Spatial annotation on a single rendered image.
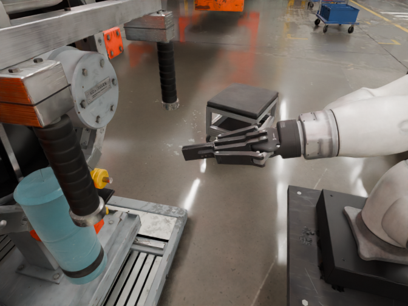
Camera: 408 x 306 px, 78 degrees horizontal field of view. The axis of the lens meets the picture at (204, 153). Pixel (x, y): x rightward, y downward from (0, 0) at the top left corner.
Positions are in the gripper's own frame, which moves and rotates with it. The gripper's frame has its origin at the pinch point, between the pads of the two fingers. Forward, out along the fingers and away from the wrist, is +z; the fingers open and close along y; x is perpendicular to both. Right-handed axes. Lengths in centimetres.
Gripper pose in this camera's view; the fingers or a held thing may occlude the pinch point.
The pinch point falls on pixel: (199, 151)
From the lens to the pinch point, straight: 53.9
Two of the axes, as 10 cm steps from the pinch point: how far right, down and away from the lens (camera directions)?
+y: -1.4, 5.9, -8.0
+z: -9.6, 1.3, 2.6
